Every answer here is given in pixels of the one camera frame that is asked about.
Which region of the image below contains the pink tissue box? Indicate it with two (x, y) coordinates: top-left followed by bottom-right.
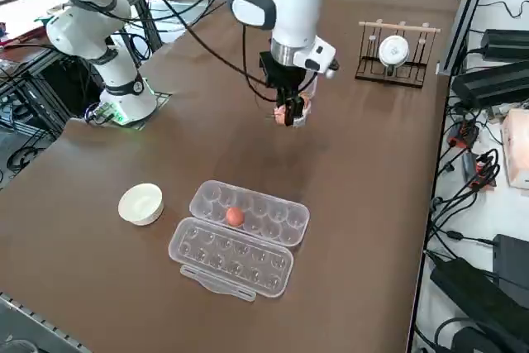
(500, 108), (529, 192)

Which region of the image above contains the black wire cup rack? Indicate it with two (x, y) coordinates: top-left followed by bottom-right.
(354, 21), (435, 89)

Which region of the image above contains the long black power brick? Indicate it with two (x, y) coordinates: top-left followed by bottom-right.
(429, 256), (529, 346)

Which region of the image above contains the black power adapter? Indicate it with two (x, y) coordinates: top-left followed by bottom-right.
(480, 29), (529, 61)

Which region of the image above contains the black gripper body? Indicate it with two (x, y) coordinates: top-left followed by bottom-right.
(259, 51), (320, 100)

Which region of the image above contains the white round cup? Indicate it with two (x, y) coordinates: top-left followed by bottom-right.
(117, 183), (165, 227)

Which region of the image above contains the white mug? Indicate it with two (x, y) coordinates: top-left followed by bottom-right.
(378, 35), (411, 69)

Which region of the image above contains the black box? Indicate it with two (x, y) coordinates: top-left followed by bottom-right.
(493, 233), (529, 308)

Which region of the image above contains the black orange plug cluster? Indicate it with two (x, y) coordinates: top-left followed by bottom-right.
(469, 149), (502, 193)

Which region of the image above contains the transparent twelve-slot egg tray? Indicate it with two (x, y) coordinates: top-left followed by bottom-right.
(168, 179), (311, 303)

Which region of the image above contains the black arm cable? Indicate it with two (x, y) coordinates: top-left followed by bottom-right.
(140, 0), (282, 104)

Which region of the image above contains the aluminium profile post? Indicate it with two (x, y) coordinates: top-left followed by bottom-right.
(437, 0), (497, 77)

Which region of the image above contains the black and red power strip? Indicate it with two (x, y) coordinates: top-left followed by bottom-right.
(448, 119), (480, 150)

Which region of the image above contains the black metal shelf frame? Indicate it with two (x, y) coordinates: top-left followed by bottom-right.
(0, 49), (107, 145)

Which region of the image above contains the wooden rod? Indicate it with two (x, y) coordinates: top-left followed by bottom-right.
(358, 20), (442, 34)

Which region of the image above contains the transparent four-slot egg tray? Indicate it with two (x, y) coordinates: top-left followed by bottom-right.
(271, 75), (320, 129)

